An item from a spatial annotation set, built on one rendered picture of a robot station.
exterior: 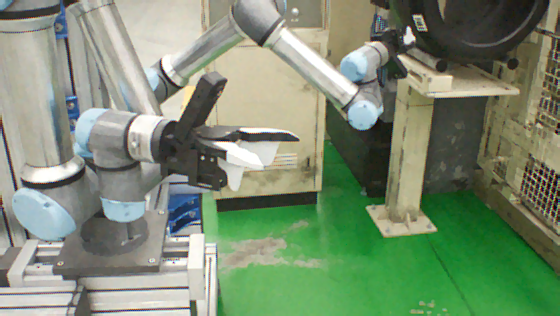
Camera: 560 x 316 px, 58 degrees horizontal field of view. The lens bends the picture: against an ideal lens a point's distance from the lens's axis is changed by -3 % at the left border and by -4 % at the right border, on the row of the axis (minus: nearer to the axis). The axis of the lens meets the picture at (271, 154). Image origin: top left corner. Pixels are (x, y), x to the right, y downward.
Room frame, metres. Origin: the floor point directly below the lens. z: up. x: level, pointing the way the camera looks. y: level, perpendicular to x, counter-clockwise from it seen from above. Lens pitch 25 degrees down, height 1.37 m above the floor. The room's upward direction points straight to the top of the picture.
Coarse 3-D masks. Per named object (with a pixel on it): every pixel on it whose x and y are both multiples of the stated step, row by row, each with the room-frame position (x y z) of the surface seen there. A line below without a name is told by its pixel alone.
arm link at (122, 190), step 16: (112, 176) 0.74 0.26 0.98; (128, 176) 0.75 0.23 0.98; (144, 176) 0.79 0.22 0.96; (160, 176) 0.83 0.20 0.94; (112, 192) 0.74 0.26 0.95; (128, 192) 0.75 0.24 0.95; (144, 192) 0.78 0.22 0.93; (112, 208) 0.74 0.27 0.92; (128, 208) 0.75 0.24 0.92; (144, 208) 0.77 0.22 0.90
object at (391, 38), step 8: (376, 32) 1.57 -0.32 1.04; (384, 32) 1.54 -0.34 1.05; (392, 32) 1.53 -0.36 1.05; (400, 32) 1.56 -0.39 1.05; (376, 40) 1.53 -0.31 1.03; (384, 40) 1.50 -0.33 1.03; (392, 40) 1.54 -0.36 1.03; (400, 40) 1.55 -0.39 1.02; (392, 48) 1.53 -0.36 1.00; (400, 48) 1.53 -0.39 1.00
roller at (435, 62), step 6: (414, 48) 1.91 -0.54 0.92; (420, 48) 1.89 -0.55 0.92; (414, 54) 1.89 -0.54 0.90; (420, 54) 1.85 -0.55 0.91; (426, 54) 1.81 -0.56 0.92; (432, 54) 1.79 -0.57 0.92; (420, 60) 1.85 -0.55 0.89; (426, 60) 1.79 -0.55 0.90; (432, 60) 1.75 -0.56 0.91; (438, 60) 1.73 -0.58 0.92; (432, 66) 1.74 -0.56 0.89; (438, 66) 1.71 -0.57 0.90; (444, 66) 1.72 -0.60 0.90
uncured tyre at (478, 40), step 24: (408, 0) 1.74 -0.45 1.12; (432, 0) 1.70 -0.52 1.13; (504, 0) 2.02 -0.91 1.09; (528, 0) 1.91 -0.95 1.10; (408, 24) 1.78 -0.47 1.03; (432, 24) 1.71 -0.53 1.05; (480, 24) 2.02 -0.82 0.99; (504, 24) 1.96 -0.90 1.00; (528, 24) 1.76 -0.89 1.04; (432, 48) 1.75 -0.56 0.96; (456, 48) 1.72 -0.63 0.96; (480, 48) 1.73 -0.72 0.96; (504, 48) 1.75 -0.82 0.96
